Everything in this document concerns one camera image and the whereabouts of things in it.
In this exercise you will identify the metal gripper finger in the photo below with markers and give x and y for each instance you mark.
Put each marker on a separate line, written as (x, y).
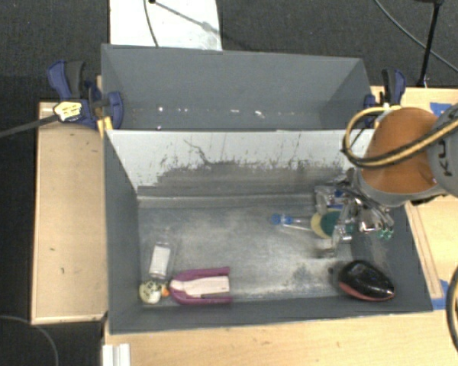
(325, 198)
(340, 235)

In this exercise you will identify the green and yellow round disc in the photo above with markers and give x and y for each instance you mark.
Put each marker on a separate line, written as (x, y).
(324, 224)

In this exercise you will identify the clear glass jar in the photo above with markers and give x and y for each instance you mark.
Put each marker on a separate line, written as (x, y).
(160, 259)

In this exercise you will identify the clear bottle with blue cap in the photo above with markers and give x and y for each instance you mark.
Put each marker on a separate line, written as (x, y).
(290, 221)

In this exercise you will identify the grey metal bin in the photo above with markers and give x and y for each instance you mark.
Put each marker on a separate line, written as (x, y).
(229, 227)

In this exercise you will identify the purple and white stapler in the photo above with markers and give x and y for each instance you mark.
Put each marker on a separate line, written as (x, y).
(204, 286)

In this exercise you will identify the black and red computer mouse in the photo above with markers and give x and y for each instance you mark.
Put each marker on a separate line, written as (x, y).
(364, 280)

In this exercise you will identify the pale wood board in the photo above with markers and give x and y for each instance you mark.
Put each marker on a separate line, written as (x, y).
(68, 219)

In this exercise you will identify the white spotted toy ball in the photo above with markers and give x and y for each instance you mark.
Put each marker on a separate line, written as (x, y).
(149, 292)

